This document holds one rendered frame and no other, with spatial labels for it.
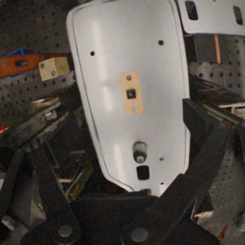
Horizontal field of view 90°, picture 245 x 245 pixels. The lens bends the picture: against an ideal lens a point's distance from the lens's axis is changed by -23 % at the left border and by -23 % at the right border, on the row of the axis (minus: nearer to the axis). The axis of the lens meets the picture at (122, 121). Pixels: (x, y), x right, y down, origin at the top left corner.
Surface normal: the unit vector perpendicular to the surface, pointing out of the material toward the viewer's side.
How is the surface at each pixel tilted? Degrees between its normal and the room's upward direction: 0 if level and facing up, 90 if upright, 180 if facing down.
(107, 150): 0
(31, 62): 90
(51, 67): 0
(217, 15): 0
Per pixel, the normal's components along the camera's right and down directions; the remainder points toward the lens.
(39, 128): 0.96, -0.07
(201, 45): -0.07, 0.39
